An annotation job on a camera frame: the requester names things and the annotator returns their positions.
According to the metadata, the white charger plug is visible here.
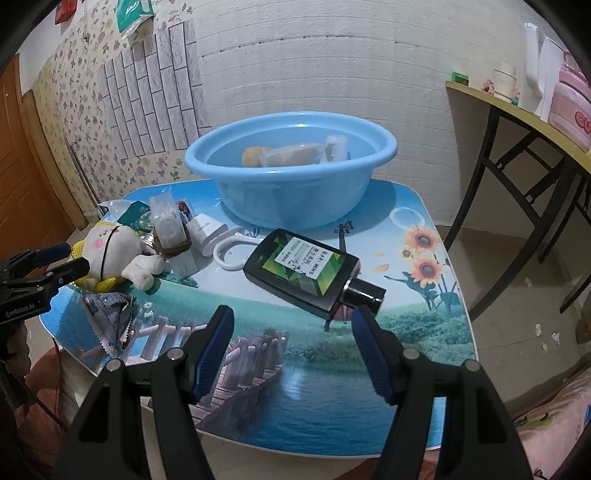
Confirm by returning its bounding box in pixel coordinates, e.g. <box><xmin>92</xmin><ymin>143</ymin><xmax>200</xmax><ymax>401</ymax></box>
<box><xmin>188</xmin><ymin>213</ymin><xmax>230</xmax><ymax>257</ymax></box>

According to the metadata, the white charger with cable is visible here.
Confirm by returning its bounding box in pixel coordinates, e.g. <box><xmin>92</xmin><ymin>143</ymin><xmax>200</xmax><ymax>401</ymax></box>
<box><xmin>212</xmin><ymin>229</ymin><xmax>264</xmax><ymax>271</ymax></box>

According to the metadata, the yellow mesh sponge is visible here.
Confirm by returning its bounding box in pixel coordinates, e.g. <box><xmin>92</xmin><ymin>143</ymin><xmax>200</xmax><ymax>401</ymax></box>
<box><xmin>69</xmin><ymin>220</ymin><xmax>169</xmax><ymax>292</ymax></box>

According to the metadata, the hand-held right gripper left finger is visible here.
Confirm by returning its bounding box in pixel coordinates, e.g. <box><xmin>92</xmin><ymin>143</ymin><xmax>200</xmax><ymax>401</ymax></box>
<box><xmin>55</xmin><ymin>305</ymin><xmax>236</xmax><ymax>480</ymax></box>

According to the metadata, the white cup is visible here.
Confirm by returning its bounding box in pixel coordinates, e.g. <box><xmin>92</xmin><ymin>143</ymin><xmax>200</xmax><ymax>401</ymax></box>
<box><xmin>492</xmin><ymin>65</ymin><xmax>518</xmax><ymax>103</ymax></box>

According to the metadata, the pink water bottle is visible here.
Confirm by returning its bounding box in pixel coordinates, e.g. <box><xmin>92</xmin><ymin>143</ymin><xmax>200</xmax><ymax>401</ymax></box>
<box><xmin>549</xmin><ymin>53</ymin><xmax>591</xmax><ymax>151</ymax></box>

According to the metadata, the wooden door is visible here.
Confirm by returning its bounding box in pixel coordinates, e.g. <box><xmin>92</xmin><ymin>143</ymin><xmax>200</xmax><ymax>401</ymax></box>
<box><xmin>0</xmin><ymin>55</ymin><xmax>88</xmax><ymax>259</ymax></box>

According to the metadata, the green snack packet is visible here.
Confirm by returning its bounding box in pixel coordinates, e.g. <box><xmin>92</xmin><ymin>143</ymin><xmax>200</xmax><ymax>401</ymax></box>
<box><xmin>99</xmin><ymin>199</ymin><xmax>155</xmax><ymax>232</ymax></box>

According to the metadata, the grey metal pole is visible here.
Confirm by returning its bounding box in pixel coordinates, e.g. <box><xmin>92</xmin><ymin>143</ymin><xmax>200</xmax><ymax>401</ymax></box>
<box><xmin>69</xmin><ymin>143</ymin><xmax>100</xmax><ymax>204</ymax></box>

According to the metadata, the clear bottle with silver cap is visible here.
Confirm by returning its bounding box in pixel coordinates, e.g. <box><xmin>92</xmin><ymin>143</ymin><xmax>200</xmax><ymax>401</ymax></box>
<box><xmin>148</xmin><ymin>194</ymin><xmax>199</xmax><ymax>278</ymax></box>

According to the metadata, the black shampoo bottle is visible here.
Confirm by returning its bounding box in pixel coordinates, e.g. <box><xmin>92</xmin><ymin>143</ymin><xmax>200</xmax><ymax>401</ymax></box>
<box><xmin>242</xmin><ymin>228</ymin><xmax>387</xmax><ymax>332</ymax></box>

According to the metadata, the blue plastic basin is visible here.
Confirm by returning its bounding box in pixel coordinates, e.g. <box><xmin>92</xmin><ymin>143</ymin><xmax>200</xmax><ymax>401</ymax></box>
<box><xmin>185</xmin><ymin>112</ymin><xmax>399</xmax><ymax>230</ymax></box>

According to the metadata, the side table with black legs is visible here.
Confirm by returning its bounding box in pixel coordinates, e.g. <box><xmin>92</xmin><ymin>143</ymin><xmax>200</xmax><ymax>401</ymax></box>
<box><xmin>444</xmin><ymin>79</ymin><xmax>591</xmax><ymax>324</ymax></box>

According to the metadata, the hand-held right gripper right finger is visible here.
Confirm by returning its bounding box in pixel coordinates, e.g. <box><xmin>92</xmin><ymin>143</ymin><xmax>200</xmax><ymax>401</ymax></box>
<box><xmin>350</xmin><ymin>305</ymin><xmax>529</xmax><ymax>480</ymax></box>

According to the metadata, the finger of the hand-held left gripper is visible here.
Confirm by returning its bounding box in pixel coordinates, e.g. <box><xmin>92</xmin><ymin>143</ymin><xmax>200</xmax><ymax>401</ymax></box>
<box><xmin>9</xmin><ymin>243</ymin><xmax>72</xmax><ymax>278</ymax></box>
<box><xmin>28</xmin><ymin>257</ymin><xmax>92</xmax><ymax>291</ymax></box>

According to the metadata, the green tissue pack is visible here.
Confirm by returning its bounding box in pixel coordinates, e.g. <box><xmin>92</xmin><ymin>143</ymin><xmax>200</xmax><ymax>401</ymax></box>
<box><xmin>115</xmin><ymin>0</ymin><xmax>155</xmax><ymax>33</ymax></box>

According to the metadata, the pink printed blanket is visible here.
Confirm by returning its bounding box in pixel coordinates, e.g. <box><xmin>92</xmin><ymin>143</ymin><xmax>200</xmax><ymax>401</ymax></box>
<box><xmin>512</xmin><ymin>369</ymin><xmax>591</xmax><ymax>480</ymax></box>

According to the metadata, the white small packet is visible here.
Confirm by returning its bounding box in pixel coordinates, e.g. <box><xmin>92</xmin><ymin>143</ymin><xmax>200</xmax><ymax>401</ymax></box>
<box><xmin>323</xmin><ymin>135</ymin><xmax>349</xmax><ymax>163</ymax></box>

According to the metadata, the white kettle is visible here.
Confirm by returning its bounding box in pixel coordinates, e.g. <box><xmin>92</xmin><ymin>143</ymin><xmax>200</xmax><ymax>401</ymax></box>
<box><xmin>523</xmin><ymin>22</ymin><xmax>573</xmax><ymax>121</ymax></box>

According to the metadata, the red hanging packet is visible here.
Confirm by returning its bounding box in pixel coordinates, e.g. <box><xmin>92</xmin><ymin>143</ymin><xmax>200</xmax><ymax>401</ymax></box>
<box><xmin>54</xmin><ymin>0</ymin><xmax>77</xmax><ymax>25</ymax></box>

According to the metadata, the clear plastic item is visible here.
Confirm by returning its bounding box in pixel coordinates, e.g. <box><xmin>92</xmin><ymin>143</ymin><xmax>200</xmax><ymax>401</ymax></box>
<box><xmin>82</xmin><ymin>293</ymin><xmax>138</xmax><ymax>357</ymax></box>

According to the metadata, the clear plastic snack packet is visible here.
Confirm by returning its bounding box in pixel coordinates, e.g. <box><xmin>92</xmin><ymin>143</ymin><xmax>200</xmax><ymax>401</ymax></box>
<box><xmin>259</xmin><ymin>143</ymin><xmax>328</xmax><ymax>168</ymax></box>

